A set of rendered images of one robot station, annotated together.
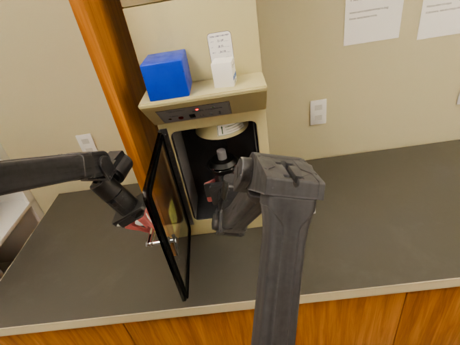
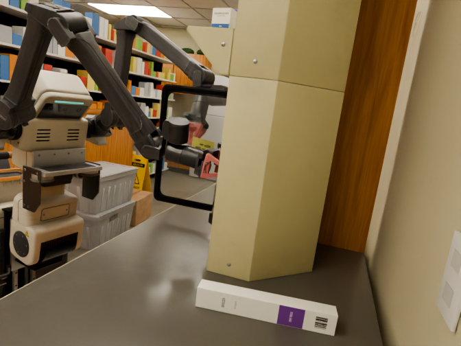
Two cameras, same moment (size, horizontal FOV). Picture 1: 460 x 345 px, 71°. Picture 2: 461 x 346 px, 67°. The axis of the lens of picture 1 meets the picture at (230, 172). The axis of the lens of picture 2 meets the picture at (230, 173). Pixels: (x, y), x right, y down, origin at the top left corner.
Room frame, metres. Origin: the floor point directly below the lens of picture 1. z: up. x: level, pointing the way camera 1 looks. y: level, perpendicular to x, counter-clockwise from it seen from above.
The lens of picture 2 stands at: (1.04, -0.90, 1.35)
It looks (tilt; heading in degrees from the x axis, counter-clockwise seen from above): 11 degrees down; 101
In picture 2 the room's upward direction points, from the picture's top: 7 degrees clockwise
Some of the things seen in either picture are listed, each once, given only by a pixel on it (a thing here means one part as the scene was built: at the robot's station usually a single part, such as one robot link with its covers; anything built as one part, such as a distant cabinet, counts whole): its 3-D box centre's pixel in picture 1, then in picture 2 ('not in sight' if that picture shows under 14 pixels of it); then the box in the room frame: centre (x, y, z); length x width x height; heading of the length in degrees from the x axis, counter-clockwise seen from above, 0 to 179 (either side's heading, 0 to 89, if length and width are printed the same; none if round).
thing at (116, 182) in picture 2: not in sight; (99, 186); (-0.68, 1.80, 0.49); 0.60 x 0.42 x 0.33; 86
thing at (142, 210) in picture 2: not in sight; (131, 206); (-0.67, 2.42, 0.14); 0.41 x 0.32 x 0.28; 92
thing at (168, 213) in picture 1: (172, 215); (199, 150); (0.71, 0.18, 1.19); 0.30 x 0.01 x 0.40; 178
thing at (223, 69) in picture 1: (224, 72); (225, 23); (0.81, -0.03, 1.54); 0.05 x 0.05 x 0.06; 76
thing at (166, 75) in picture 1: (168, 74); not in sight; (0.82, 0.11, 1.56); 0.10 x 0.10 x 0.09; 86
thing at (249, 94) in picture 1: (206, 105); (228, 61); (0.81, 0.03, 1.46); 0.32 x 0.11 x 0.10; 86
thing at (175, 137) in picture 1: (222, 155); not in sight; (0.99, 0.02, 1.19); 0.26 x 0.24 x 0.35; 86
